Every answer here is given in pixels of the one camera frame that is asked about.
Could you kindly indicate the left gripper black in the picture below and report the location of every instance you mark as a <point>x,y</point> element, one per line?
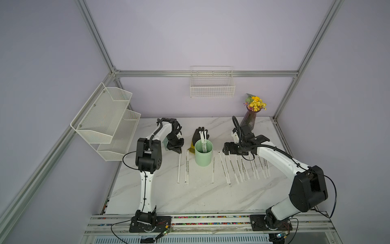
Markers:
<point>178,147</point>

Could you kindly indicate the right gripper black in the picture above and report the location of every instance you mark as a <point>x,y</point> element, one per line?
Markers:
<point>231,145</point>

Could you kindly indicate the straw thirteenth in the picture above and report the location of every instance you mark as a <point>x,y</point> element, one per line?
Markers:
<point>187,167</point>

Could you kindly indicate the straw eleventh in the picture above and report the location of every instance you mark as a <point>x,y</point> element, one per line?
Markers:
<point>267,169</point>

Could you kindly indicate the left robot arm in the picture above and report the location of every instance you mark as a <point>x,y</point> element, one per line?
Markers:
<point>148,160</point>

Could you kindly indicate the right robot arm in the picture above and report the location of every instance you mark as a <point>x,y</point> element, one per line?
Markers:
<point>308,183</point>

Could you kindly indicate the bundle of wrapped straws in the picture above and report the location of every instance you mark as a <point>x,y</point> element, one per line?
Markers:
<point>203,137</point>

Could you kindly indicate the green storage cup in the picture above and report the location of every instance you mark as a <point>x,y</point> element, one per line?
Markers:
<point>203,159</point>

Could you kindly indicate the green hand brush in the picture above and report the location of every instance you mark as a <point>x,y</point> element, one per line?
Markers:
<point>165,144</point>

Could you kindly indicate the black yellow work glove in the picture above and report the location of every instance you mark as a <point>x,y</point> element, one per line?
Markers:
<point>197,136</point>

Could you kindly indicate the purple glass vase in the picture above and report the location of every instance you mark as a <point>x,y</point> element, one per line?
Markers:
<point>249,119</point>

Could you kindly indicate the yellow flower bouquet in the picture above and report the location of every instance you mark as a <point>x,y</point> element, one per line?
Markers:
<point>254,103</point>

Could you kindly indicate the white two-tier mesh shelf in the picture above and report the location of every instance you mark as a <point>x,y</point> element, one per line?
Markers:
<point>107,123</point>

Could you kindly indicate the white wire wall basket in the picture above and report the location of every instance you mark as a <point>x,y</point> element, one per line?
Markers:
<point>212,82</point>

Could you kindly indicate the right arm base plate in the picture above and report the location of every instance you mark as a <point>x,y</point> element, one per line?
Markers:
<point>269,223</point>

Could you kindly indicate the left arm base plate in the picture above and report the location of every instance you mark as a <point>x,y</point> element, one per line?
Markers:
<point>156,225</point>

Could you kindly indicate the aluminium front rail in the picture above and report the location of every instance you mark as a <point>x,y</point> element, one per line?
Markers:
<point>208,223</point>

